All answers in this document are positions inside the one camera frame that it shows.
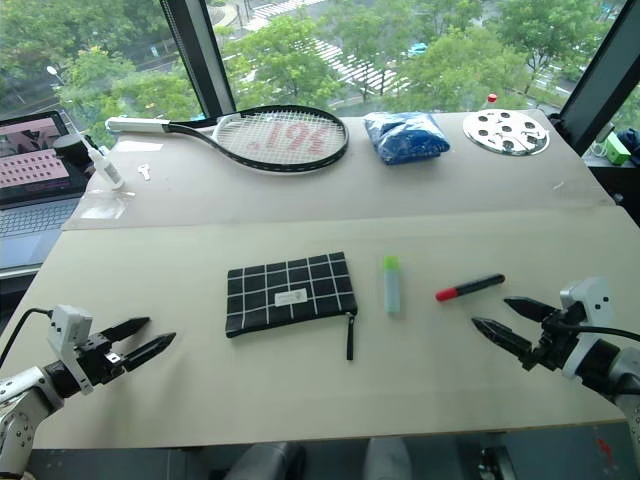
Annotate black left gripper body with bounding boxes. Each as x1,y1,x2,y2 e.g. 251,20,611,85
73,335,126,387

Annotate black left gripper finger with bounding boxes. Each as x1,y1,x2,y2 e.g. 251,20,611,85
121,332,177,373
97,316,151,346

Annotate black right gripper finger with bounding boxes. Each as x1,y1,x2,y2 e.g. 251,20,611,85
503,296,556,324
471,317,537,370

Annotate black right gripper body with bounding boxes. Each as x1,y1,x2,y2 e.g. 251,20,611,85
521,301,587,374

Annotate black grid pencil pouch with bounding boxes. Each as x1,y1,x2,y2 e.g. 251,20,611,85
224,251,359,362

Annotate black marker with red cap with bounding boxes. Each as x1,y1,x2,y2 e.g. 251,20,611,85
434,273,506,303

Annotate green glue stick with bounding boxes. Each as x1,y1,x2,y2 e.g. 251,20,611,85
382,255,403,315

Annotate clear plastic sheet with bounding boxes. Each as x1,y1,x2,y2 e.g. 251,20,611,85
79,189,129,220

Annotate dark mechanical part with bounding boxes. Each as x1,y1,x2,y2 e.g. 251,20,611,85
477,446,517,480

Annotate white glue tube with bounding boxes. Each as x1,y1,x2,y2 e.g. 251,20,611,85
78,133,137,197

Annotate grey laptop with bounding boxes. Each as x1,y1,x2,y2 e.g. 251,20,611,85
0,110,89,270

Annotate round silver perforated plate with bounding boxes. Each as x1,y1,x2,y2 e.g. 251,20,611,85
462,108,551,158

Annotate green white small box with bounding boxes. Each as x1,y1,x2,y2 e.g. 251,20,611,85
604,135,631,165

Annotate black round speaker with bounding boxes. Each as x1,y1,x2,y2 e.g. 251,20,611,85
52,133,89,164

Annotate blue folded plastic bag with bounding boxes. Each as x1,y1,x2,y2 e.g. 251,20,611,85
362,111,452,166

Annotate black white tennis racket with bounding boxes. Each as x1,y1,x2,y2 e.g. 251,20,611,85
104,105,350,176

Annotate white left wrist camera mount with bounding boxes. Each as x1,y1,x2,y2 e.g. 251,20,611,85
46,304,95,396

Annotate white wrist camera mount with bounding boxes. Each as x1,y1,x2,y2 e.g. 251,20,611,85
559,276,615,380
46,304,95,396

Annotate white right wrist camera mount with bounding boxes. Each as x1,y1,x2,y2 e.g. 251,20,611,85
559,276,615,380

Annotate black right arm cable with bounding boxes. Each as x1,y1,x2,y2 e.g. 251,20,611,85
547,322,640,344

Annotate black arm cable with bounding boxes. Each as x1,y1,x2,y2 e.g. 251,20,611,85
0,307,54,369
547,322,640,344

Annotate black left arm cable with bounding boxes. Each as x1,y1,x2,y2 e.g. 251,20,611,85
0,307,54,369

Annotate black window frame post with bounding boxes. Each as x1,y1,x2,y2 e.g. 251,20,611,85
558,0,640,156
160,0,237,117

